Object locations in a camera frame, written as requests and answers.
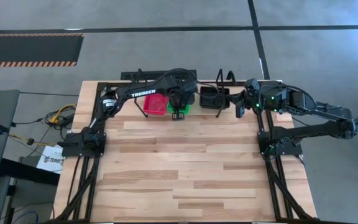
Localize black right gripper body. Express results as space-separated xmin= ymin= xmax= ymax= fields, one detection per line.
xmin=243 ymin=92 xmax=262 ymax=111

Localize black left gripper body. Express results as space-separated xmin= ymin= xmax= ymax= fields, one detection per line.
xmin=169 ymin=92 xmax=196 ymax=112

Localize red plastic basket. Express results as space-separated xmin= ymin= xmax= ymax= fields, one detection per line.
xmin=142 ymin=94 xmax=169 ymax=116

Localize black plastic basket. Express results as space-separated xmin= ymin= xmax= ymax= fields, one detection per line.
xmin=199 ymin=86 xmax=231 ymax=110

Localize white printed paper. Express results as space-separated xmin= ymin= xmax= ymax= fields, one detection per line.
xmin=36 ymin=144 xmax=64 ymax=174

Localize black stand base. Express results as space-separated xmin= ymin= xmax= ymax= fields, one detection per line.
xmin=0 ymin=157 xmax=61 ymax=187

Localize black hazard-striped floor mat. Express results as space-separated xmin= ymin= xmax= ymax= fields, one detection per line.
xmin=0 ymin=33 xmax=85 ymax=68

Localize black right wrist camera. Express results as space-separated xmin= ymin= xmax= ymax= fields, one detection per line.
xmin=245 ymin=77 xmax=260 ymax=94

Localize black wire wooden shelf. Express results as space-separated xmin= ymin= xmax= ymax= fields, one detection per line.
xmin=134 ymin=67 xmax=236 ymax=119

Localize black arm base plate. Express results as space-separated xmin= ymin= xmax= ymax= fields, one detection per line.
xmin=257 ymin=129 xmax=303 ymax=156
xmin=61 ymin=132 xmax=107 ymax=157

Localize black aluminium rig frame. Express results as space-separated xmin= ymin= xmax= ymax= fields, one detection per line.
xmin=53 ymin=80 xmax=315 ymax=224

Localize yellow cable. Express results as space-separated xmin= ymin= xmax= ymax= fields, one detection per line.
xmin=47 ymin=104 xmax=77 ymax=125

